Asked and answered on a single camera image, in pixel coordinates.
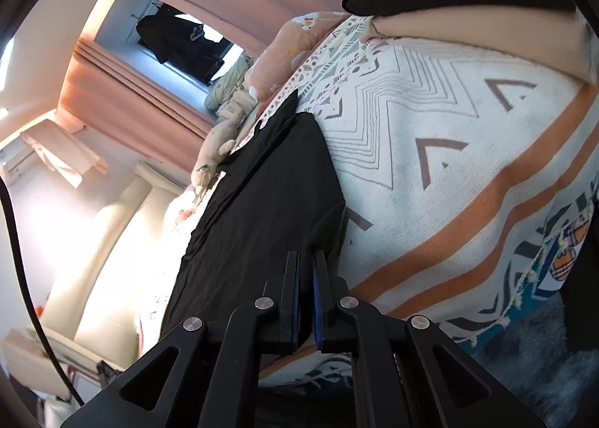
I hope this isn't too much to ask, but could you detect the cream plush toy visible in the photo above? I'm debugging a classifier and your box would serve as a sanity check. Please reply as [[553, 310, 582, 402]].
[[192, 121, 244, 195]]

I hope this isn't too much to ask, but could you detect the bundled light bedding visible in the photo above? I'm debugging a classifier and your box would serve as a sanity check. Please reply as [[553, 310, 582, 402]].
[[203, 54, 256, 122]]

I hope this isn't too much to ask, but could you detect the hanging white garment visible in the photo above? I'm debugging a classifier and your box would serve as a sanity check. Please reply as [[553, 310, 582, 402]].
[[19, 121, 108, 188]]

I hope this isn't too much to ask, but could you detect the folded beige cloth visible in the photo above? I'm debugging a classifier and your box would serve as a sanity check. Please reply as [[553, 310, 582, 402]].
[[372, 2, 590, 82]]

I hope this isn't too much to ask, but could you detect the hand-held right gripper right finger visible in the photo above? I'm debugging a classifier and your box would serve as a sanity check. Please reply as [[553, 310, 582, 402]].
[[311, 249, 548, 428]]

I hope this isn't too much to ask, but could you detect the hanging black coat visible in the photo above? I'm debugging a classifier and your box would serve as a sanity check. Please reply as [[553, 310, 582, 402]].
[[136, 4, 225, 82]]

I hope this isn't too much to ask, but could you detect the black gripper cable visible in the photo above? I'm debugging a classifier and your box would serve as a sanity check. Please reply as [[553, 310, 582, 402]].
[[0, 180, 85, 405]]

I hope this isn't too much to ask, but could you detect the white patterned blanket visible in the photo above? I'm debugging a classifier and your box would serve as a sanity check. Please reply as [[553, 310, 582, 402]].
[[140, 13, 599, 386]]

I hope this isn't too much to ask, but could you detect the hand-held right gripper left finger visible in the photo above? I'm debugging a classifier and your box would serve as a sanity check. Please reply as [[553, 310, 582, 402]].
[[58, 250, 305, 428]]

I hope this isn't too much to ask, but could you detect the pink printed pillow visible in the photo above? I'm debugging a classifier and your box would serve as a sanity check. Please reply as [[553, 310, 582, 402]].
[[246, 10, 349, 98]]

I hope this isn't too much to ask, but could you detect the black jacket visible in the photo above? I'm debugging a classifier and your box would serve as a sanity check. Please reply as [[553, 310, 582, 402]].
[[164, 90, 348, 349]]

